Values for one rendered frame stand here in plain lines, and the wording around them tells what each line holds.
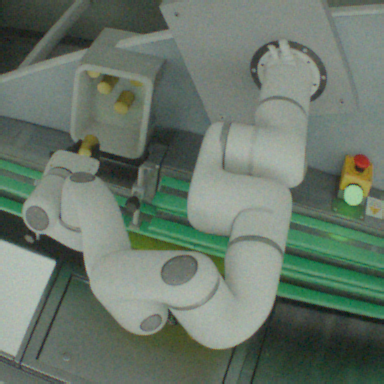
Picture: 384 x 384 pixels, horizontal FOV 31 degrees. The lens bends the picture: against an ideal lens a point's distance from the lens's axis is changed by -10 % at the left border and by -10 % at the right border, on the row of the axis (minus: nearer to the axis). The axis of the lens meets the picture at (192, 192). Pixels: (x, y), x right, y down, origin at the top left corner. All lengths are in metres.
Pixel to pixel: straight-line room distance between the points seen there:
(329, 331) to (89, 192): 0.77
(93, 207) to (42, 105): 0.60
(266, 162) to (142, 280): 0.30
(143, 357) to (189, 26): 0.70
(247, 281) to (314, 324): 0.73
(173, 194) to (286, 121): 0.40
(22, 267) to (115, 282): 0.71
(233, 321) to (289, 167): 0.28
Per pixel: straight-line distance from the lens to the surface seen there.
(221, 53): 1.44
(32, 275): 1.71
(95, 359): 1.58
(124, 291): 1.02
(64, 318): 1.64
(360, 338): 1.78
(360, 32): 1.43
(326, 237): 1.54
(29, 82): 1.74
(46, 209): 1.30
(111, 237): 1.19
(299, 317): 1.77
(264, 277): 1.06
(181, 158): 1.59
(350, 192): 1.56
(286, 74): 1.35
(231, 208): 1.11
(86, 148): 1.53
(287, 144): 1.19
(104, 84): 1.57
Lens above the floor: 2.01
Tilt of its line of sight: 45 degrees down
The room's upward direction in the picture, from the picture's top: 159 degrees counter-clockwise
